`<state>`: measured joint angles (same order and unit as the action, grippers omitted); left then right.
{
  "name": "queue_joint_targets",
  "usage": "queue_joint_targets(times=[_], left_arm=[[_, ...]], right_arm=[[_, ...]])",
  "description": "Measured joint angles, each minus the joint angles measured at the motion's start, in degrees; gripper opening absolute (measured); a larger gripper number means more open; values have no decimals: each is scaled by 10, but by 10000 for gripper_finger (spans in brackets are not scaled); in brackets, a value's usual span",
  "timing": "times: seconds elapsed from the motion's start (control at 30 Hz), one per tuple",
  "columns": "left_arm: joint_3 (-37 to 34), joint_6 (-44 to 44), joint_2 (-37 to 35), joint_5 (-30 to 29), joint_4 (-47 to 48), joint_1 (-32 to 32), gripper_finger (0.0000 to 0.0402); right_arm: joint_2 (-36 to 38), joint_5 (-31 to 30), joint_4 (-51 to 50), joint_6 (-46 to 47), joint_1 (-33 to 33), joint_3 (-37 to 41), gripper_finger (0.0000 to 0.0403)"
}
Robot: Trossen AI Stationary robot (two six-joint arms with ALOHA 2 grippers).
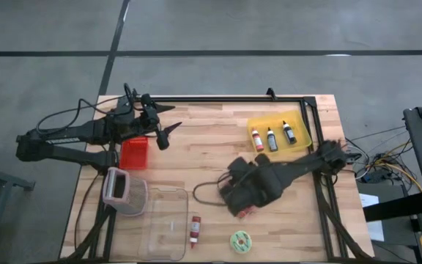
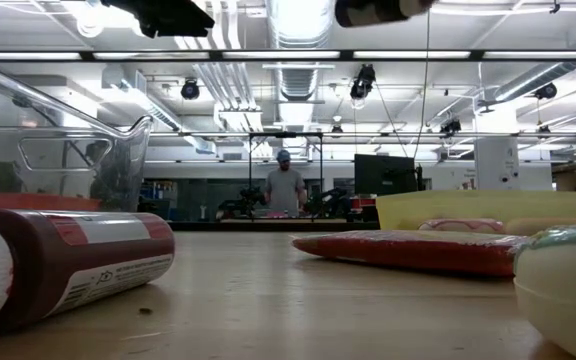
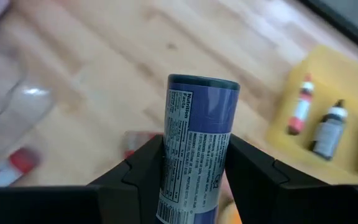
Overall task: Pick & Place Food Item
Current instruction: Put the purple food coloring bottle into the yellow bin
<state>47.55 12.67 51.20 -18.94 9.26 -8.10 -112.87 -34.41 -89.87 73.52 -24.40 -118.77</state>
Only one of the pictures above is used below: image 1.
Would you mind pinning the black metal beam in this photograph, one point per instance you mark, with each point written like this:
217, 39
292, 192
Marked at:
398, 207

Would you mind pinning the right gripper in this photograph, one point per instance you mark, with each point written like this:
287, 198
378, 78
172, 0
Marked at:
255, 183

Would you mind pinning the white paper sheet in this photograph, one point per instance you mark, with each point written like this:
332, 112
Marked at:
370, 220

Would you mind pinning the blue food colouring bottle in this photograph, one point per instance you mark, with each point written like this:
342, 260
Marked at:
289, 133

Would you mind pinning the black aluminium rig frame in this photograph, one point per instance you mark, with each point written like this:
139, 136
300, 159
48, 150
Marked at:
214, 99

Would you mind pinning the red snack packet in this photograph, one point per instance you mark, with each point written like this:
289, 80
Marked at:
247, 212

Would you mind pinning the red plastic basket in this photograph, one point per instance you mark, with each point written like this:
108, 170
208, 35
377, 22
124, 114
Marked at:
134, 154

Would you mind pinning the pink-rimmed clear cup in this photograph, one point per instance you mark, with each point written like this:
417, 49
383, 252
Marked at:
134, 198

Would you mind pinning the pink-red food colouring bottle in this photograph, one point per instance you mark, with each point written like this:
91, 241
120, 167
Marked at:
258, 141

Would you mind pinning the clear plastic bin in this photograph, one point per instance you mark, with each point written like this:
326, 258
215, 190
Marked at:
167, 227

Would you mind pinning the purple-tipped food colouring bottle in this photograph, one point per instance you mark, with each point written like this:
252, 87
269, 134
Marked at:
272, 141

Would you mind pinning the black frame clamp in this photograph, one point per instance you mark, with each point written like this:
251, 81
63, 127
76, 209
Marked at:
135, 93
270, 93

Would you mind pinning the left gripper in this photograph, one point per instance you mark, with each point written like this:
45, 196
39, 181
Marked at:
145, 121

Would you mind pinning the green frosted toy donut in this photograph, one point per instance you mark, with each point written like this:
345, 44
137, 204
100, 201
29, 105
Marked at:
234, 243

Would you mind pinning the yellow translucent plastic bin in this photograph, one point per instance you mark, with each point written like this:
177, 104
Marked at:
258, 122

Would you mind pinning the dark red food colouring bottle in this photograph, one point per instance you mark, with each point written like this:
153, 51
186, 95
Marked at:
195, 229

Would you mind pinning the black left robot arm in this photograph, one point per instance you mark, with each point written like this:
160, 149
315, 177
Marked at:
68, 132

